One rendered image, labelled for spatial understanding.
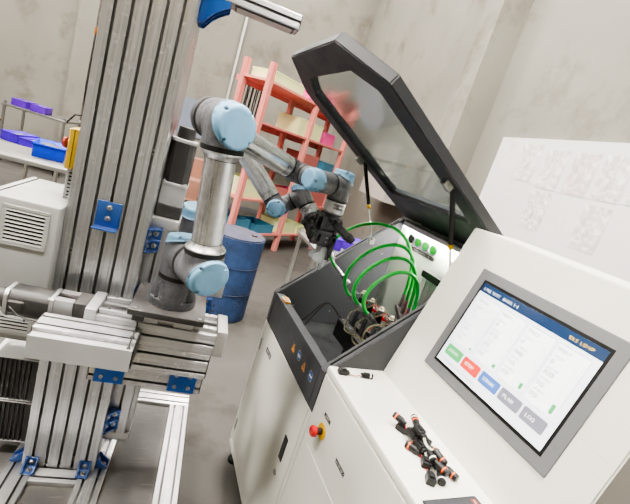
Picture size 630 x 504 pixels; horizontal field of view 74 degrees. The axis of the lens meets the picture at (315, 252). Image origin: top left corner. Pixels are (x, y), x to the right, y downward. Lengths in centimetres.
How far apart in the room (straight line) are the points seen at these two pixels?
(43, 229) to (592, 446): 154
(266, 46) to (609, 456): 876
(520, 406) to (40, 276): 143
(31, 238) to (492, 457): 144
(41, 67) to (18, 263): 817
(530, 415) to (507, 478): 16
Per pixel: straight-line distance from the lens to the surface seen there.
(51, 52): 957
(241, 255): 352
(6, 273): 160
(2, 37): 986
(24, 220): 153
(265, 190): 171
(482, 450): 124
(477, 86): 449
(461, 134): 442
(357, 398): 132
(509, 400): 121
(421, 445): 120
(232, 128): 110
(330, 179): 137
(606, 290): 119
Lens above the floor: 162
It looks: 13 degrees down
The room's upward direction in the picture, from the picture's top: 18 degrees clockwise
